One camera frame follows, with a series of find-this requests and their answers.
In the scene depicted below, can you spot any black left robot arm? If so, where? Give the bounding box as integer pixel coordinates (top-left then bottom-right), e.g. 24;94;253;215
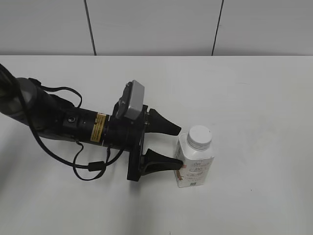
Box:
0;67;183;182

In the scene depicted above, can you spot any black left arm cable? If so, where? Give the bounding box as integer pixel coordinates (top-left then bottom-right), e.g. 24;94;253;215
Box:
0;70;125;182

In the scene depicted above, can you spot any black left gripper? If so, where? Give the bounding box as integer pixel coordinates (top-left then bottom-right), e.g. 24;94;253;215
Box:
103;105;183;182

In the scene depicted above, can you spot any white screw cap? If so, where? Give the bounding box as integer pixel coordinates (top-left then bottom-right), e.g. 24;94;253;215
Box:
187;125;212;146

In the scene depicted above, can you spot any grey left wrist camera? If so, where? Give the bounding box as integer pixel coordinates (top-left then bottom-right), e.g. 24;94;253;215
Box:
115;80;145;120

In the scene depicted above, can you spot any white square drink bottle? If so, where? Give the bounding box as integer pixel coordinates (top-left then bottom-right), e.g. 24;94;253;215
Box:
174;133;214;188

